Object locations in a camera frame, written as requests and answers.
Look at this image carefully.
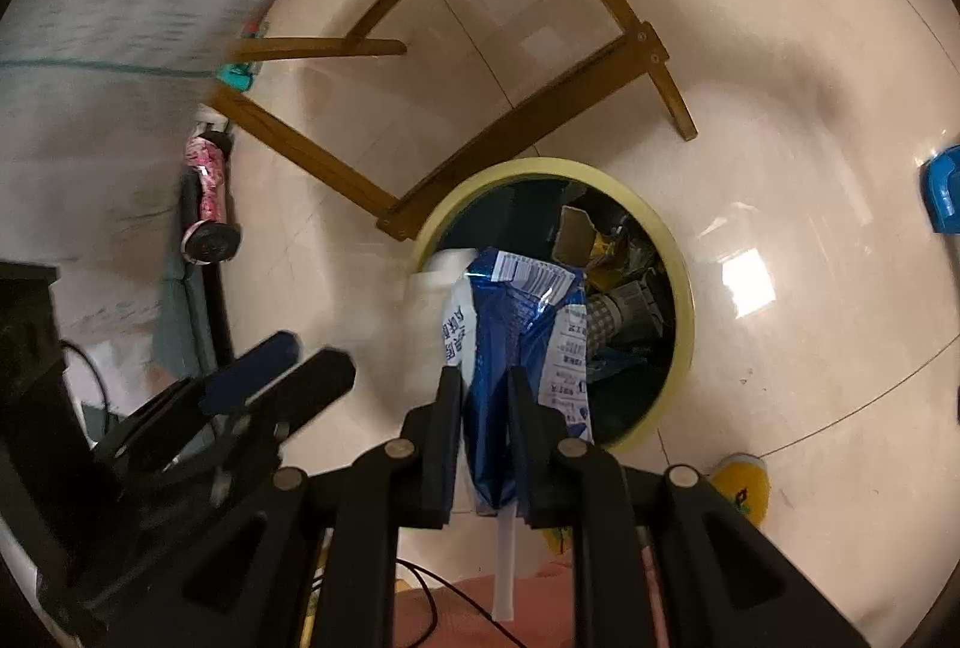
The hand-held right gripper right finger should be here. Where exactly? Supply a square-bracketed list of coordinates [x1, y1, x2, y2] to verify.
[508, 367, 871, 648]

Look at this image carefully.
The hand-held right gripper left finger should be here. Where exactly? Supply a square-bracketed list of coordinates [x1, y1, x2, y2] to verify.
[52, 367, 464, 648]

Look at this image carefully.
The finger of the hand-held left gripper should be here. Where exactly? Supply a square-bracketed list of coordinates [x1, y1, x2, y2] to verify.
[199, 331, 301, 416]
[225, 348, 357, 469]

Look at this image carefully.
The blue white plastic wrapper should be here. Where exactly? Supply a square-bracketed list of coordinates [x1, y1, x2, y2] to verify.
[450, 247, 597, 520]

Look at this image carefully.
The yellow rimmed waste bin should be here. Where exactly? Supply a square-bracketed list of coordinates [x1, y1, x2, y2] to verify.
[409, 157, 695, 454]

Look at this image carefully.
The pink patterned hoverboard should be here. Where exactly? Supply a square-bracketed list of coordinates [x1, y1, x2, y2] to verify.
[182, 104, 242, 265]

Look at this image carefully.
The teal plastic stool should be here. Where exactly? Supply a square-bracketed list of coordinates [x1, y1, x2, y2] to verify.
[214, 22, 271, 92]

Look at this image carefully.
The blue plastic stool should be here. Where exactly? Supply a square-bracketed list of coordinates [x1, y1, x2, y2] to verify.
[919, 144, 960, 235]

